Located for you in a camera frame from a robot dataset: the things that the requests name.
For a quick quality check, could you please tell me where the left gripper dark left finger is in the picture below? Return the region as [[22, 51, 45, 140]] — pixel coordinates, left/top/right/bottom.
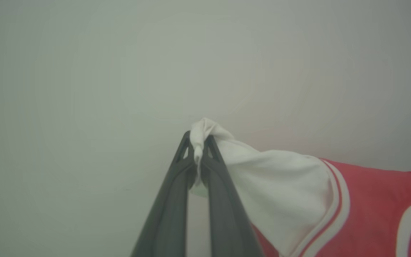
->
[[131, 131, 196, 257]]

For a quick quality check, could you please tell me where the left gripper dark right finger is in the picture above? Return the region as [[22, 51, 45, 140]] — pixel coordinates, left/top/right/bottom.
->
[[201, 135, 265, 257]]

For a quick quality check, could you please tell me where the red and white basketball jersey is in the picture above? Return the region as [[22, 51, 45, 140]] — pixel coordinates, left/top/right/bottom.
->
[[189, 118, 411, 257]]

